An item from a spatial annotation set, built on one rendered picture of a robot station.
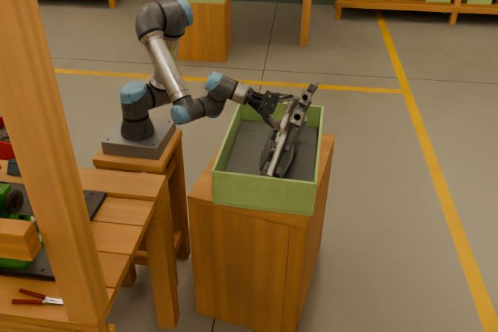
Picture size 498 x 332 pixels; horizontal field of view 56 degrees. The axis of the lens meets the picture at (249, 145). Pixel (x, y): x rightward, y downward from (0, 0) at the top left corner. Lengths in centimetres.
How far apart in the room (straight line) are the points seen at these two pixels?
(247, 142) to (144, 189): 58
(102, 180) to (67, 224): 76
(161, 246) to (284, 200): 58
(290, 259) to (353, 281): 79
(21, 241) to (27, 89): 40
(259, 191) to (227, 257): 43
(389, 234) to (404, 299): 49
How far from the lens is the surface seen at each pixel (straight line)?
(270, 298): 229
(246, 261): 215
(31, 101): 105
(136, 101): 209
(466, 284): 297
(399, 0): 661
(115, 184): 195
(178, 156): 235
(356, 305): 268
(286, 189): 185
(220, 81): 172
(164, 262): 218
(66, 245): 130
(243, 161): 209
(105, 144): 219
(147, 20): 183
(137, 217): 181
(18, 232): 126
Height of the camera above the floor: 208
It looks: 34 degrees down
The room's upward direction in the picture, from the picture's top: 1 degrees clockwise
